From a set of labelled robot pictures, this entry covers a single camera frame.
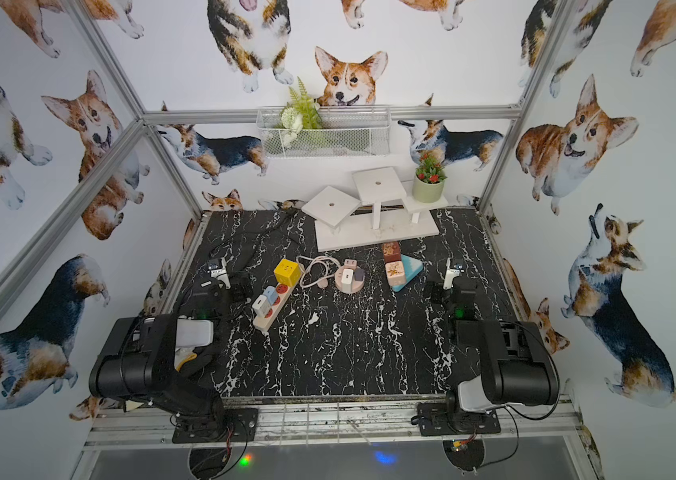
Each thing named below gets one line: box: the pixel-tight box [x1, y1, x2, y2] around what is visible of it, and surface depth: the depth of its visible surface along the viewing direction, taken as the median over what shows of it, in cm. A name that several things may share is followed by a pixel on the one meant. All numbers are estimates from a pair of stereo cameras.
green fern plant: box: [278, 76, 323, 148], surface depth 84 cm
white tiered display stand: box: [301, 167, 449, 252], surface depth 108 cm
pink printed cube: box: [385, 261, 406, 286], surface depth 96 cm
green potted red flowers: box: [412, 153, 448, 203], surface depth 99 cm
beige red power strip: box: [253, 283, 297, 331], surface depth 93 cm
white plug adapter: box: [252, 295, 271, 318], surface depth 89 cm
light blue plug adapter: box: [263, 285, 278, 305], surface depth 92 cm
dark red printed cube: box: [382, 241, 401, 263], surface depth 100 cm
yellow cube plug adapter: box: [273, 258, 301, 287], surface depth 97 cm
